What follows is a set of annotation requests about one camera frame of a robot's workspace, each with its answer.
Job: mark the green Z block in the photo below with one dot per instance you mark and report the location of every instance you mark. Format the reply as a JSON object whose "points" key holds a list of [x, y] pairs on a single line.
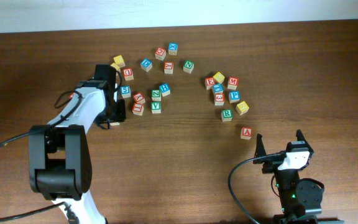
{"points": [[156, 95]]}

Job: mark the blue D block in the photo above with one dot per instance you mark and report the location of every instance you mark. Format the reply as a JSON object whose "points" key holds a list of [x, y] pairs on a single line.
{"points": [[146, 64]]}

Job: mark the yellow C block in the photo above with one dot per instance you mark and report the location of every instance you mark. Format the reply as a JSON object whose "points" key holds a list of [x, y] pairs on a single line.
{"points": [[114, 124]]}

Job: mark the green R block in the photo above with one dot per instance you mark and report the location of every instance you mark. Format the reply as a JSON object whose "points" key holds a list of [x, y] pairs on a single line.
{"points": [[226, 115]]}

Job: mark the red E block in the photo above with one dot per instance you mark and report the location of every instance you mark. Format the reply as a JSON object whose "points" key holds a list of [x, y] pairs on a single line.
{"points": [[209, 82]]}

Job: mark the green V block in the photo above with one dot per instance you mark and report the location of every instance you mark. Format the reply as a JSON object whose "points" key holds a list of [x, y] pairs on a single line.
{"points": [[156, 107]]}

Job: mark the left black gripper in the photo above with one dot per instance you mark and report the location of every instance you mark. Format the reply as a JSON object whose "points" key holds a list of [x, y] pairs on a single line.
{"points": [[119, 110]]}

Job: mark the red U block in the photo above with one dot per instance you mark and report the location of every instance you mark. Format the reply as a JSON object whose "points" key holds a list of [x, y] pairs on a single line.
{"points": [[128, 74]]}

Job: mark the blue I block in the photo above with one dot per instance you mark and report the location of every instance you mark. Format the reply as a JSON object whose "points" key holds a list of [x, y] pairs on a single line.
{"points": [[217, 89]]}

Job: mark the red C block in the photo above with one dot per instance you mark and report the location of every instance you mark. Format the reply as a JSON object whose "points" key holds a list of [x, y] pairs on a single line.
{"points": [[160, 54]]}

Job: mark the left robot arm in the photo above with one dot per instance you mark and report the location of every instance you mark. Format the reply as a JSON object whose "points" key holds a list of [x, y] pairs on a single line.
{"points": [[59, 159]]}

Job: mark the red A block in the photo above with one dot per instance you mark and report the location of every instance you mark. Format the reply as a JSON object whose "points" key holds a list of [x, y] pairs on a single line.
{"points": [[246, 133]]}

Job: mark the yellow block near E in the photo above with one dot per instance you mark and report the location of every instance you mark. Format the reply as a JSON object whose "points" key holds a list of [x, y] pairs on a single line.
{"points": [[219, 77]]}

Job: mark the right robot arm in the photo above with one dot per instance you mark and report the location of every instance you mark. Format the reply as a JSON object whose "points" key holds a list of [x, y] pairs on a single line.
{"points": [[300, 198]]}

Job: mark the blue 5 block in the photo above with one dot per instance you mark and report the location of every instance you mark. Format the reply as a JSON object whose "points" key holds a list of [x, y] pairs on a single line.
{"points": [[125, 91]]}

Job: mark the blue X block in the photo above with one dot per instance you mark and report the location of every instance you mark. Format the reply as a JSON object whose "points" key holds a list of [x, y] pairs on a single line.
{"points": [[172, 48]]}

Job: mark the blue P block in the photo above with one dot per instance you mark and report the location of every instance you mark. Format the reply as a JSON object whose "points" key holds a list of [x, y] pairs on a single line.
{"points": [[234, 96]]}

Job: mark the green N block upper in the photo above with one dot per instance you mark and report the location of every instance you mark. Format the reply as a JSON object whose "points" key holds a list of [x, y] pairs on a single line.
{"points": [[188, 66]]}

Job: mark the blue H block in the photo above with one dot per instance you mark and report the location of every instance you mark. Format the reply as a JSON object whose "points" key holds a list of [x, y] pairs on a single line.
{"points": [[164, 89]]}

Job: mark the red 3 block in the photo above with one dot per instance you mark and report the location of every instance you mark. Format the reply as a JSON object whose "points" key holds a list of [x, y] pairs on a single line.
{"points": [[219, 99]]}

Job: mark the red Y block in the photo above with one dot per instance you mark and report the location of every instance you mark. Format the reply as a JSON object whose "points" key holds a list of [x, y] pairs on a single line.
{"points": [[139, 98]]}

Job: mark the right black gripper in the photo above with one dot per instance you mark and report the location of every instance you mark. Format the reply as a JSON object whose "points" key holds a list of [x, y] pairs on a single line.
{"points": [[270, 166]]}

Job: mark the yellow block upper left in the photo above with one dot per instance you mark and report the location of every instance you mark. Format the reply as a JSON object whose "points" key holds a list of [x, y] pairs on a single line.
{"points": [[119, 61]]}

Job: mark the yellow S block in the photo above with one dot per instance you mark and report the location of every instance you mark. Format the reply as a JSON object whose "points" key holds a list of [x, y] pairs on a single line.
{"points": [[242, 108]]}

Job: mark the red M block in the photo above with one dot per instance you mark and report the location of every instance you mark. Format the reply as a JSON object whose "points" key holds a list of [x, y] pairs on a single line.
{"points": [[232, 83]]}

